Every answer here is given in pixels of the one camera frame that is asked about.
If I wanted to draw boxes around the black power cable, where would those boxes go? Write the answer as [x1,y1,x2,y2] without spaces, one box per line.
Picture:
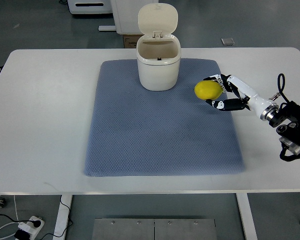
[0,195,73,240]

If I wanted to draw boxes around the white table leg left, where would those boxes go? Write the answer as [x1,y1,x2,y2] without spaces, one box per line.
[52,194,73,240]

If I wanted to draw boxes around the white cabinet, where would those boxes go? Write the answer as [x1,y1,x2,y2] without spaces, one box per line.
[98,0,159,35]

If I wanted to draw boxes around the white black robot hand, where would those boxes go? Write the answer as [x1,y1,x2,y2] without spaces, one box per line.
[203,74,279,121]

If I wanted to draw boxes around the white table leg right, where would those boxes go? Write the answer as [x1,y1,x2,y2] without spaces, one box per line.
[236,193,258,240]

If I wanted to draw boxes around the white table leg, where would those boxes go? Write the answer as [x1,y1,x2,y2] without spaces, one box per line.
[52,194,73,240]
[236,193,258,240]

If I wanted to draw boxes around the white trash bin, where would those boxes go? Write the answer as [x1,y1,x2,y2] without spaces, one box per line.
[136,3,181,91]

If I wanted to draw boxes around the white power strip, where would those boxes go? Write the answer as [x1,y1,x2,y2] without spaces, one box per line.
[18,216,45,240]

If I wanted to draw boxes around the white machine with slot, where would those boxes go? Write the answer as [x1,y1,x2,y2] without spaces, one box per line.
[67,0,112,15]

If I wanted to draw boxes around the cardboard box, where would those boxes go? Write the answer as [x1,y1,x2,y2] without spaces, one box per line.
[123,34,142,49]

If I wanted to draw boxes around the yellow lemon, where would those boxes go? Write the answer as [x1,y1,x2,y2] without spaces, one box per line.
[194,80,223,100]

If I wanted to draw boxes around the grey floor socket plate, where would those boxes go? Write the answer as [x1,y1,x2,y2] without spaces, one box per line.
[220,37,235,46]

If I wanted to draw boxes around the blue textured mat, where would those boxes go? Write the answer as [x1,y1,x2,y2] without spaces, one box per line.
[84,58,245,177]

